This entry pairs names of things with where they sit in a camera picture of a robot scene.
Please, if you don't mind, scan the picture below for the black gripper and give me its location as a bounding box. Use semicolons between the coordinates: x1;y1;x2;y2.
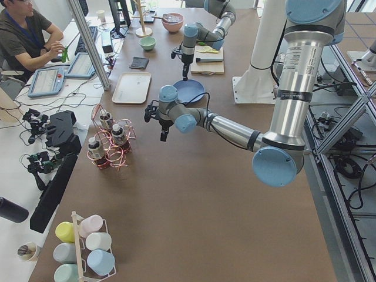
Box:
144;100;172;142
171;46;193;81

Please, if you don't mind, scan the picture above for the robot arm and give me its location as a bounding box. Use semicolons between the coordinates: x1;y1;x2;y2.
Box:
144;1;346;187
171;1;236;81

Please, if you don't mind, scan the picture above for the blue plate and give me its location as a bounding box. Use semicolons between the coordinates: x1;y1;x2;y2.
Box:
173;79;205;103

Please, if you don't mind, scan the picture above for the steel muddler black tip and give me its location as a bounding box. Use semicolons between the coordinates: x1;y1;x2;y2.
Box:
196;58;223;63

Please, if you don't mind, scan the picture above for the wooden cutting board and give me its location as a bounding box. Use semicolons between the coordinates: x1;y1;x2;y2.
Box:
190;46;224;74

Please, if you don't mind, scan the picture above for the green bowl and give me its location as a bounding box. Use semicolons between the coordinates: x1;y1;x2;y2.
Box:
139;36;156;51

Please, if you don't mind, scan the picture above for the pink bowl with ice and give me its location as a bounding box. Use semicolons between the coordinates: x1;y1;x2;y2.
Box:
162;13;184;33

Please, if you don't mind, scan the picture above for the front tea bottle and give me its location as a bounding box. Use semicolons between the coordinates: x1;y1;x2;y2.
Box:
111;123;130;153

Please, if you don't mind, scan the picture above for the tea bottle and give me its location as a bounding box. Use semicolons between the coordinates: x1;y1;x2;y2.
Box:
88;137;110;169
99;109;113;131
111;123;130;153

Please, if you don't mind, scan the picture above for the grey folded cloth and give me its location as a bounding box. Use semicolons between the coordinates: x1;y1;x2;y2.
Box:
129;56;149;69

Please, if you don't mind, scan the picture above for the cream rabbit tray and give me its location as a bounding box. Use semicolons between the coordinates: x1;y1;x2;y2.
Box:
112;72;151;104

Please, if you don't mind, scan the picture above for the wooden stand with round base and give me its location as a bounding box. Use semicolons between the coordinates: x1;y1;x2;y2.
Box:
133;0;153;38

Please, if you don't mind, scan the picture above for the right tea bottle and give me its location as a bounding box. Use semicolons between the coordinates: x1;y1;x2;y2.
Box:
99;109;113;131

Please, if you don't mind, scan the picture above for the left tea bottle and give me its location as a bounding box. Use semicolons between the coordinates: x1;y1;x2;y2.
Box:
88;137;110;169

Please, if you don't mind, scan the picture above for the blue teach pendant right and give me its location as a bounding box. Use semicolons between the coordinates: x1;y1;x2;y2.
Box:
65;52;95;79

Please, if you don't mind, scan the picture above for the blue teach pendant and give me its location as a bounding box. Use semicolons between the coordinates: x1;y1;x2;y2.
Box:
65;52;95;79
28;67;65;98

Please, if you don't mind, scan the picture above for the black keyboard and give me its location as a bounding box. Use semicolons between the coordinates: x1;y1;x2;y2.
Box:
73;25;99;56

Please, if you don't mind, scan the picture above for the pink cup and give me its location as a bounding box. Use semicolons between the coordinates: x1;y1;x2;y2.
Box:
78;214;103;238

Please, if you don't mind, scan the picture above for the blue teach pendant left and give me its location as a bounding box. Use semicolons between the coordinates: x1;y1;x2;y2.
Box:
28;67;65;98

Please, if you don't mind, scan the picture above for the white cup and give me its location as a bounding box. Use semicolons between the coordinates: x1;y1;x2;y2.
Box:
85;232;112;251

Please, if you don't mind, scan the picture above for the yellow cup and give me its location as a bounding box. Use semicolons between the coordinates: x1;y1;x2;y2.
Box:
55;221;75;243

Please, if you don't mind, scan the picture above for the blue cup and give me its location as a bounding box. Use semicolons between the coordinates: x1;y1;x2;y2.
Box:
87;249;115;276

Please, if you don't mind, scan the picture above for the grey cup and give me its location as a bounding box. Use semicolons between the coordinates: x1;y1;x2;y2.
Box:
53;243;76;264

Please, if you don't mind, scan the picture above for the seated person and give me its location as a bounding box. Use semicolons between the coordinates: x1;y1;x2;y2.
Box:
1;1;65;73

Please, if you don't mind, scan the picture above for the white cup rack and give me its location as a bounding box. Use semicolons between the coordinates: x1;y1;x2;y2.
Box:
71;211;117;281

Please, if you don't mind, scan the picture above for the mint cup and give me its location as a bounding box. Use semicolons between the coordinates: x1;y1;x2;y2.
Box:
53;264;79;282

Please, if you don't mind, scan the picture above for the black bottle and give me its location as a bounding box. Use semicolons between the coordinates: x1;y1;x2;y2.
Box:
1;197;29;223

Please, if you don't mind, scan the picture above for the paper cup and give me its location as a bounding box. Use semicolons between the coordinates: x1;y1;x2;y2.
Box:
17;242;42;261

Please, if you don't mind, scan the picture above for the copper wire bottle rack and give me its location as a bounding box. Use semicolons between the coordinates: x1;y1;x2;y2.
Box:
87;104;136;170

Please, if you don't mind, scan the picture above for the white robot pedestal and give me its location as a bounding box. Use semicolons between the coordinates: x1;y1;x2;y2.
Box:
233;0;287;104

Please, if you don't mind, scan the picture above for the aluminium frame post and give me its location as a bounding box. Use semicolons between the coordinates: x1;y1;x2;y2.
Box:
66;0;110;90

